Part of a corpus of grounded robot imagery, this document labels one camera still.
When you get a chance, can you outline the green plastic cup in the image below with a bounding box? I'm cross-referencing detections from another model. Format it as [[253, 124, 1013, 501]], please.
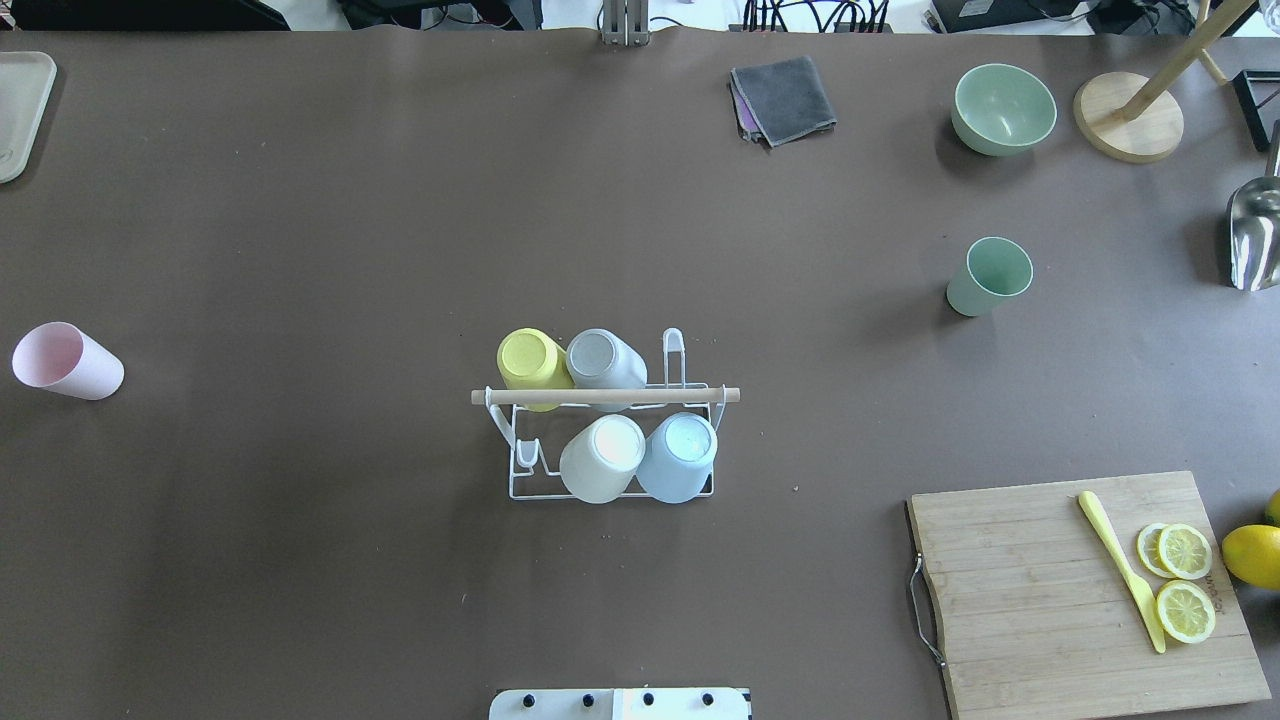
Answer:
[[946, 236, 1034, 316]]

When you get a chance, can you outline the pink plastic cup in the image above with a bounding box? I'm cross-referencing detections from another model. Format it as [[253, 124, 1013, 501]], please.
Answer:
[[12, 322, 125, 401]]

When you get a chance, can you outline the grey plastic cup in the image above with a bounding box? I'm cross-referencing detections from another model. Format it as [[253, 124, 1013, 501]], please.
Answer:
[[566, 328, 648, 389]]

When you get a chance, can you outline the light blue plastic cup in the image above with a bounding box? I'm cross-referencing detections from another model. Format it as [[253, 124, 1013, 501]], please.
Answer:
[[636, 413, 718, 503]]

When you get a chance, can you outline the white plastic cup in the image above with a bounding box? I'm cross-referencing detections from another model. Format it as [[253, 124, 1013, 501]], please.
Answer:
[[559, 414, 646, 503]]

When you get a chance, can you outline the yellow plastic cup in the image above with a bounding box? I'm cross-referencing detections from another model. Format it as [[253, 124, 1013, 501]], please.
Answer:
[[495, 328, 575, 389]]

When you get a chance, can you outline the grey folded cloth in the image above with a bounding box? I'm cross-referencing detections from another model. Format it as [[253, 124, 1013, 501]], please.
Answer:
[[730, 55, 837, 149]]

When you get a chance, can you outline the green bowl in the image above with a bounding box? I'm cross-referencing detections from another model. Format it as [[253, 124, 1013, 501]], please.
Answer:
[[951, 63, 1057, 158]]

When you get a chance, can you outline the yellow plastic knife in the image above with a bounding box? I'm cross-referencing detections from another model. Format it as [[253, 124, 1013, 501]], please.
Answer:
[[1076, 489, 1167, 653]]

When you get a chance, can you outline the bamboo cutting board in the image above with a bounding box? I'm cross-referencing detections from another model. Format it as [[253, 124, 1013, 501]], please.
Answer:
[[908, 471, 1272, 719]]

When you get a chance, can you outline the wooden mug tree stand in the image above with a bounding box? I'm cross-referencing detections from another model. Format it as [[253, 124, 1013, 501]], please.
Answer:
[[1071, 1, 1253, 164]]

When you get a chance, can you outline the lemon slice upper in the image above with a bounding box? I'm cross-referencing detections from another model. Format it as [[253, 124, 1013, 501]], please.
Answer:
[[1135, 523, 1213, 582]]

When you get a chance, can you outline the lemon slice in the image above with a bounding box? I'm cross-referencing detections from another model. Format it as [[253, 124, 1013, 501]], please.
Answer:
[[1135, 523, 1213, 582], [1155, 579, 1217, 644]]

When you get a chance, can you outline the lemon slice lower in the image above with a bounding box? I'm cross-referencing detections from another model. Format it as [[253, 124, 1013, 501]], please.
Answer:
[[1155, 579, 1217, 644]]

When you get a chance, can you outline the metal scoop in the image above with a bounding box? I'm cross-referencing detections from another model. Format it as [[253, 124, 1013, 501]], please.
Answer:
[[1228, 124, 1279, 291]]

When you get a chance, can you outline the whole yellow lemon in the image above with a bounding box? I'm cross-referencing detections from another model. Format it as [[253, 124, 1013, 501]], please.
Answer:
[[1221, 524, 1279, 591]]

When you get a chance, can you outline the cream plastic tray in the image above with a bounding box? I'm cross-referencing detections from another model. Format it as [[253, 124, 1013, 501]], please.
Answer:
[[1, 51, 58, 184]]

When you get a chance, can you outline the white wire cup holder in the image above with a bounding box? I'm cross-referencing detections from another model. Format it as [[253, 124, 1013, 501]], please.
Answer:
[[468, 327, 741, 502]]

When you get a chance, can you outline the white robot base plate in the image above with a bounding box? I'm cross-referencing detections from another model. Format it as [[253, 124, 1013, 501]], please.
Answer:
[[488, 685, 753, 719]]

